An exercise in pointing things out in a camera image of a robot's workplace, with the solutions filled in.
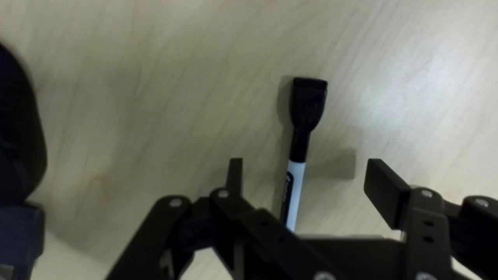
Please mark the black white VR controller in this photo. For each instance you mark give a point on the black white VR controller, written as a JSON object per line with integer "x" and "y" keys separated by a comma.
{"x": 18, "y": 134}

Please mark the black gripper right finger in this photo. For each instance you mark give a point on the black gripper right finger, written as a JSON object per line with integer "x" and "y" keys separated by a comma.
{"x": 436, "y": 238}

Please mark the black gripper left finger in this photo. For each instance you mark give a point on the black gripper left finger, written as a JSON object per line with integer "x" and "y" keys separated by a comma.
{"x": 207, "y": 243}

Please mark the black white dry-erase marker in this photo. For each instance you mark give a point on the black white dry-erase marker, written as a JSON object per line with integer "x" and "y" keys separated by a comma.
{"x": 309, "y": 103}

